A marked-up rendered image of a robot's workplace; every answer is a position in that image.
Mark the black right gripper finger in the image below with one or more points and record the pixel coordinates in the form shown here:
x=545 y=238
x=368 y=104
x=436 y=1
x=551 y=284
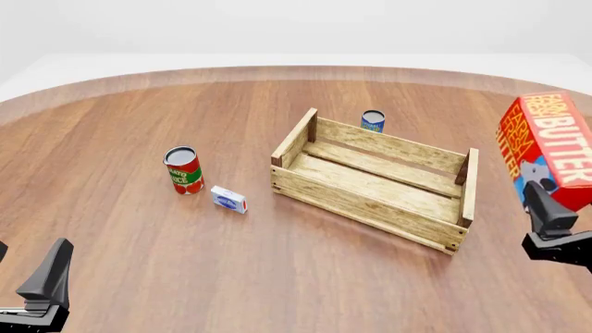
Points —
x=548 y=211

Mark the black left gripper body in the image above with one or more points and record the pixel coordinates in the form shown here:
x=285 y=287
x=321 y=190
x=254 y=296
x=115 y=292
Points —
x=32 y=318

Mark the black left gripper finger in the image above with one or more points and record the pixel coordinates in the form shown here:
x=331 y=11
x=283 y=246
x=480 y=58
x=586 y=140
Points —
x=2 y=250
x=50 y=274

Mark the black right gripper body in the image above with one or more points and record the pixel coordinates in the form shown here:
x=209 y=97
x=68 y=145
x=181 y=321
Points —
x=559 y=248

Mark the red butter box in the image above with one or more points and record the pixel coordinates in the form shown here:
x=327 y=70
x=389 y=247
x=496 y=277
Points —
x=548 y=145

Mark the wooden slat tray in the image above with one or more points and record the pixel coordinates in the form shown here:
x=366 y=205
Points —
x=374 y=180

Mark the red tomato sauce tin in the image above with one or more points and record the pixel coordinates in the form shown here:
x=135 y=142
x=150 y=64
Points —
x=185 y=170

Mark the small white and blue box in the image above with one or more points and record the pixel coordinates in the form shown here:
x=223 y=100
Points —
x=228 y=200

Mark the blue tin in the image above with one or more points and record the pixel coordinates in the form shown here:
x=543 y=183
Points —
x=373 y=122

